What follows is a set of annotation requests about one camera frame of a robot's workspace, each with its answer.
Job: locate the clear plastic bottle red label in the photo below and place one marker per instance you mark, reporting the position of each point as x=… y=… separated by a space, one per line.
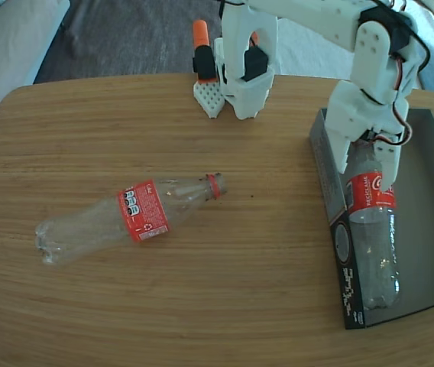
x=87 y=225
x=373 y=248

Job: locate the grey cardboard box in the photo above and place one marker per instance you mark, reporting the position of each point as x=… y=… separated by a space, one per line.
x=427 y=229

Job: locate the white cushion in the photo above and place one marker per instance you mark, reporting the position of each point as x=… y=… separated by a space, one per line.
x=316 y=57

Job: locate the dark grey rug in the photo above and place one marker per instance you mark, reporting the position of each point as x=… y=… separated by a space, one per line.
x=125 y=38

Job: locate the light grey sofa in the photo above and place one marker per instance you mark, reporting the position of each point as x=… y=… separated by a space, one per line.
x=3 y=57

